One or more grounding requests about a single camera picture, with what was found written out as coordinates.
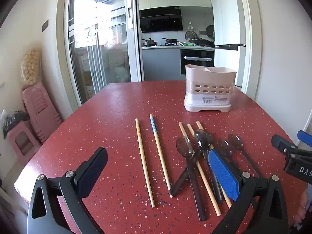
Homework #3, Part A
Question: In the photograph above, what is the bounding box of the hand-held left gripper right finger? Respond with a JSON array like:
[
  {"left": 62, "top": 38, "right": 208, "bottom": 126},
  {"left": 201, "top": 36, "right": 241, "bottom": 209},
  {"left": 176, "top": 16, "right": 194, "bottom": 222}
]
[{"left": 207, "top": 149, "right": 289, "bottom": 234}]

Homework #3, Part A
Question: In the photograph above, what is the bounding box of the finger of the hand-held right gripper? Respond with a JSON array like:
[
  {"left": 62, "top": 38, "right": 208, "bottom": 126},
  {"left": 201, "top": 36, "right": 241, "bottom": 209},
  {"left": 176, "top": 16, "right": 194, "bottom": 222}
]
[
  {"left": 271, "top": 134, "right": 312, "bottom": 160},
  {"left": 297, "top": 130, "right": 312, "bottom": 148}
]

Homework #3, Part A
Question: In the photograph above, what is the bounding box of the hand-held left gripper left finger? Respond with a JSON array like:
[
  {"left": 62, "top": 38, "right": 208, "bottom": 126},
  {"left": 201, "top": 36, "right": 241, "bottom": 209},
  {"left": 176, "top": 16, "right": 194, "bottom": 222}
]
[{"left": 26, "top": 147, "right": 109, "bottom": 234}]

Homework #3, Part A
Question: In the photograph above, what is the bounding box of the dark translucent plastic spoon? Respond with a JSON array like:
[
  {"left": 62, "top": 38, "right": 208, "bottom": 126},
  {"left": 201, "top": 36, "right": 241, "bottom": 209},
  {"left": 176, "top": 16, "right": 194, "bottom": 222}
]
[
  {"left": 202, "top": 133, "right": 223, "bottom": 203},
  {"left": 175, "top": 136, "right": 207, "bottom": 222},
  {"left": 218, "top": 140, "right": 244, "bottom": 176},
  {"left": 228, "top": 134, "right": 260, "bottom": 177},
  {"left": 169, "top": 130, "right": 207, "bottom": 195}
]

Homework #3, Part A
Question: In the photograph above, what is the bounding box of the plain wooden chopstick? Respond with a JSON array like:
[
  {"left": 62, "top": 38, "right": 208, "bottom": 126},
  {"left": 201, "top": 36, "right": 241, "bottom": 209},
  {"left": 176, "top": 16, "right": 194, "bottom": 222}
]
[
  {"left": 187, "top": 124, "right": 232, "bottom": 209},
  {"left": 196, "top": 121, "right": 215, "bottom": 151},
  {"left": 178, "top": 122, "right": 222, "bottom": 217}
]

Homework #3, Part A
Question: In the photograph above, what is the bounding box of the blue-patterned wooden chopstick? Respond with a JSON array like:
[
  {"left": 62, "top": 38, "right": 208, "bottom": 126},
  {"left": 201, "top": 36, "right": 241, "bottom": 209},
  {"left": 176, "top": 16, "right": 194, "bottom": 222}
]
[{"left": 149, "top": 114, "right": 174, "bottom": 198}]

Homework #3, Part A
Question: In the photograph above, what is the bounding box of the pale pink utensil holder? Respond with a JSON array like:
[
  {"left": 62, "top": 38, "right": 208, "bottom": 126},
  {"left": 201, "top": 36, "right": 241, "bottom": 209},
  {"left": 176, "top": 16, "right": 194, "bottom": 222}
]
[{"left": 184, "top": 64, "right": 237, "bottom": 113}]

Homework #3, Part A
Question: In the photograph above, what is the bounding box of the single pink plastic stool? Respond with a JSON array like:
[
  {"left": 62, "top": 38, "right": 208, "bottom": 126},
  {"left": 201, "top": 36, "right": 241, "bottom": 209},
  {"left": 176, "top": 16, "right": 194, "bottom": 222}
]
[{"left": 6, "top": 121, "right": 42, "bottom": 167}]

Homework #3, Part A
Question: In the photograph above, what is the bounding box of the black bag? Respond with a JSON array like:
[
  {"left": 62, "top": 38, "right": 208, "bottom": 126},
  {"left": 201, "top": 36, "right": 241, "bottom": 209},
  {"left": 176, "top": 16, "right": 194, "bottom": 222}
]
[{"left": 1, "top": 110, "right": 31, "bottom": 140}]

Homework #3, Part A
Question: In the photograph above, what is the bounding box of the black built-in oven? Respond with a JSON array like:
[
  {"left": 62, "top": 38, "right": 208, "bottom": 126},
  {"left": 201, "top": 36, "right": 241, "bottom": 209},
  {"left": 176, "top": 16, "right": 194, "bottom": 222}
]
[{"left": 180, "top": 49, "right": 215, "bottom": 76}]

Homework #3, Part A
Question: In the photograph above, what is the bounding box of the bag of pale yellow balls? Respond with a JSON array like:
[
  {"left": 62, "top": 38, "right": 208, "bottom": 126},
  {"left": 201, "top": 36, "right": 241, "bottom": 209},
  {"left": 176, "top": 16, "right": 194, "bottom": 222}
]
[{"left": 21, "top": 48, "right": 42, "bottom": 86}]

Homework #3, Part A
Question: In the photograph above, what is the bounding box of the grey lower kitchen cabinet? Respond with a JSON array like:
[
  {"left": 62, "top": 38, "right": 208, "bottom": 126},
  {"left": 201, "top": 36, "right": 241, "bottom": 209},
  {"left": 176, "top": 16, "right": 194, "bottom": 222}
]
[{"left": 141, "top": 45, "right": 182, "bottom": 82}]

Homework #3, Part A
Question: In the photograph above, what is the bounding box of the dark wok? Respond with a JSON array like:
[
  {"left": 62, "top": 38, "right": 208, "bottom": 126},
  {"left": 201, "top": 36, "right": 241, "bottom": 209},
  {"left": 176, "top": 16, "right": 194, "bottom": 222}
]
[{"left": 192, "top": 38, "right": 213, "bottom": 47}]

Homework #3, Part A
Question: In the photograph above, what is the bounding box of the sliding glass door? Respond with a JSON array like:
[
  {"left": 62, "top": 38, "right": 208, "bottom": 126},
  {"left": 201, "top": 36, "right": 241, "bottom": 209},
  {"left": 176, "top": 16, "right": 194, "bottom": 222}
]
[{"left": 65, "top": 0, "right": 142, "bottom": 108}]

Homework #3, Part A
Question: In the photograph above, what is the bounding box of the white refrigerator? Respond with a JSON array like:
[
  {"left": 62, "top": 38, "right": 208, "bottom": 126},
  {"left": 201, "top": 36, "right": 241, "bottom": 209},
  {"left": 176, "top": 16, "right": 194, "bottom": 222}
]
[{"left": 211, "top": 0, "right": 247, "bottom": 86}]

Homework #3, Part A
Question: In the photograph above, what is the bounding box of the black range hood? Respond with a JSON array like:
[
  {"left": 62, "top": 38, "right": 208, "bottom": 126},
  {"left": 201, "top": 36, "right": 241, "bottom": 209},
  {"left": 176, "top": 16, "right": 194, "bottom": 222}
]
[{"left": 139, "top": 6, "right": 184, "bottom": 34}]

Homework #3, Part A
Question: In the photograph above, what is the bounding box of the sliding door handle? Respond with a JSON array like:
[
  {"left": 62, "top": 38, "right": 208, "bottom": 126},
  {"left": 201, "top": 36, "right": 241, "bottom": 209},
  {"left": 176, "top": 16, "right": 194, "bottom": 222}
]
[{"left": 127, "top": 0, "right": 133, "bottom": 30}]

